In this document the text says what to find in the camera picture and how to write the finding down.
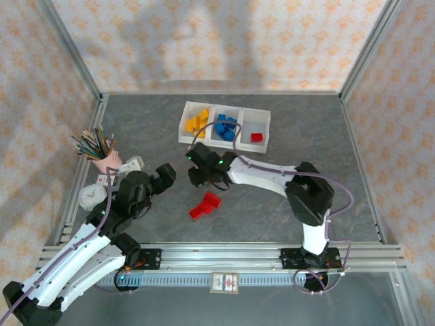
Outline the small white printed box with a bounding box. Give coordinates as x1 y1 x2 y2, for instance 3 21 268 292
96 174 120 187

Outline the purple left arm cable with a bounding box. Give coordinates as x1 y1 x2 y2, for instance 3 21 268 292
0 166 133 326

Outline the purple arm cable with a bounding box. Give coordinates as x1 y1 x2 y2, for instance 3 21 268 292
192 121 354 296
0 166 133 326

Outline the white three-compartment container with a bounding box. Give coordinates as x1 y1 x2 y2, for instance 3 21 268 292
178 101 272 154

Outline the small label card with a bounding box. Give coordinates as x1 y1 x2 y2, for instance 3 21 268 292
210 271 241 295

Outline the aluminium lower frame post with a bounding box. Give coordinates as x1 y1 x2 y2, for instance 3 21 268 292
389 271 419 326

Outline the wide aluminium front rail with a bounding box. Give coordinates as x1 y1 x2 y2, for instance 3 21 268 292
36 242 408 272

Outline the aluminium side rail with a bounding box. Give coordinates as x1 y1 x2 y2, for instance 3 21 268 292
338 96 391 245
54 94 110 246

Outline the long dark red lego brick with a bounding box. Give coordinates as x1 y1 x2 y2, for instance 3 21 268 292
203 192 223 208

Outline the aluminium frame post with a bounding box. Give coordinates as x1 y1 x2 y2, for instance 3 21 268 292
338 0 405 103
36 0 104 102
389 271 419 326

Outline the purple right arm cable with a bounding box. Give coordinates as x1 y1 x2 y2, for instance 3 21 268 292
192 121 354 296

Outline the pink cup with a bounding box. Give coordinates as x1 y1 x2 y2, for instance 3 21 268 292
92 149 122 173

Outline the black round cable port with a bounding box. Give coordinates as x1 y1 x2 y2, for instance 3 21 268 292
303 271 330 293
114 270 143 293

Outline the black wire loop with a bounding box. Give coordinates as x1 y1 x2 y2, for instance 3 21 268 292
212 176 230 192

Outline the grey slotted cable duct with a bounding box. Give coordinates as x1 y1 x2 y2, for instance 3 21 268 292
101 273 309 287

